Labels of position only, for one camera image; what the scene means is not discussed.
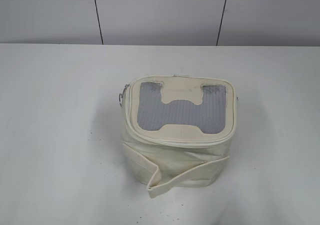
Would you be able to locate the cream insulated lunch bag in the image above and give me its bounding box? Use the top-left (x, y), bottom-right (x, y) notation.
top-left (119, 75), bottom-right (237, 198)

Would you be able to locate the silver zipper pull ring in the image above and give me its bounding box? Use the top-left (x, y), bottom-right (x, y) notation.
top-left (117, 83), bottom-right (130, 107)

